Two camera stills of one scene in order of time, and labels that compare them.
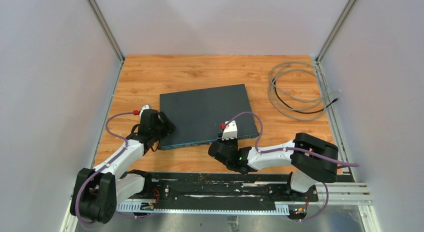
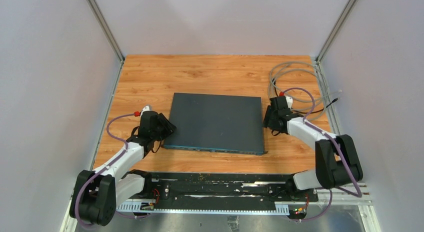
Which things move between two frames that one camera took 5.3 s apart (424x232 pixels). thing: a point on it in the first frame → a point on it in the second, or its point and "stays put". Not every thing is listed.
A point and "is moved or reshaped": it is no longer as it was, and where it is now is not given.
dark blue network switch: (198, 114) is moved or reshaped
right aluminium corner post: (351, 4) stays put
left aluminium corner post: (106, 28) stays put
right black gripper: (235, 140) → (268, 122)
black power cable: (299, 110) stays put
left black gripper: (168, 127) stays put
